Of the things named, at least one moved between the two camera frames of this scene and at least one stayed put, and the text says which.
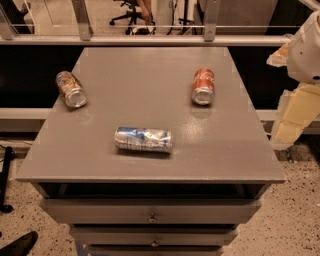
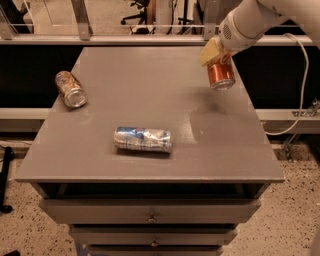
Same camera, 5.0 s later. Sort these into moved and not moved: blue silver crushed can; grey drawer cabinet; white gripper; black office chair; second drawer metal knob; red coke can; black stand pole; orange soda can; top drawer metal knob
Moved: red coke can; black office chair; white gripper
Not moved: top drawer metal knob; grey drawer cabinet; orange soda can; black stand pole; blue silver crushed can; second drawer metal knob
